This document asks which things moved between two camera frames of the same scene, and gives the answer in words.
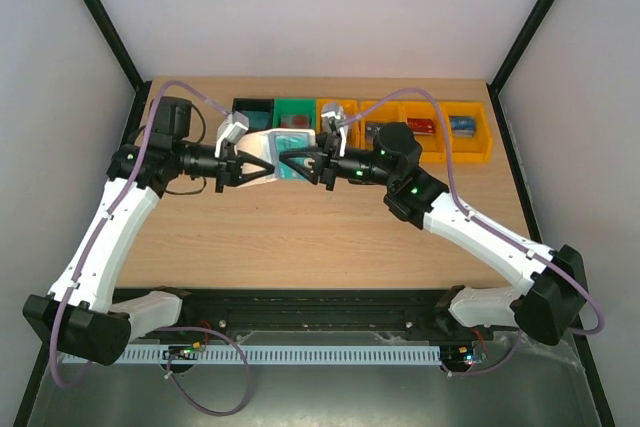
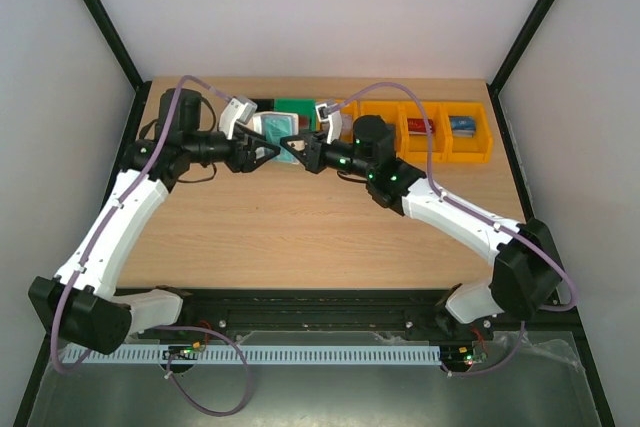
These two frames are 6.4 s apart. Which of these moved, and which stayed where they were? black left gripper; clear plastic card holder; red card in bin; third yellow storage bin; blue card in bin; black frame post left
Moved: black left gripper; clear plastic card holder
Stayed: red card in bin; third yellow storage bin; blue card in bin; black frame post left
